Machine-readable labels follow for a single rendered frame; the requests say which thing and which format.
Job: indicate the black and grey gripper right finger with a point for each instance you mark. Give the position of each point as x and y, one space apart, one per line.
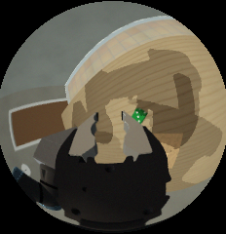
143 146

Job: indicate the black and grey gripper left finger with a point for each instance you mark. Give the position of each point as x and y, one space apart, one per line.
77 147

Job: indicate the green die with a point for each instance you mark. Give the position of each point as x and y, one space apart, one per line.
139 115

